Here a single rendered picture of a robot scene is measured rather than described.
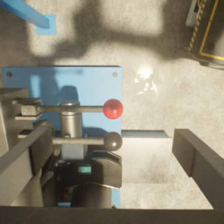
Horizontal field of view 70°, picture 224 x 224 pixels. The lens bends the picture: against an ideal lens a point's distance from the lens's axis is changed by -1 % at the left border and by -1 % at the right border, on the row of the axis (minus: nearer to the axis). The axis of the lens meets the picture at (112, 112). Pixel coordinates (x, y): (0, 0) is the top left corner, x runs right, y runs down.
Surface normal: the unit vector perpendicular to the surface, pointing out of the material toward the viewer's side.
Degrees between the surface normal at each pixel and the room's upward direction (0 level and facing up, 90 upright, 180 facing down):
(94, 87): 0
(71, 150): 0
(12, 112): 90
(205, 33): 0
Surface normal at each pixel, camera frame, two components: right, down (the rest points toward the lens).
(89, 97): -0.01, 0.27
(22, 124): 1.00, 0.01
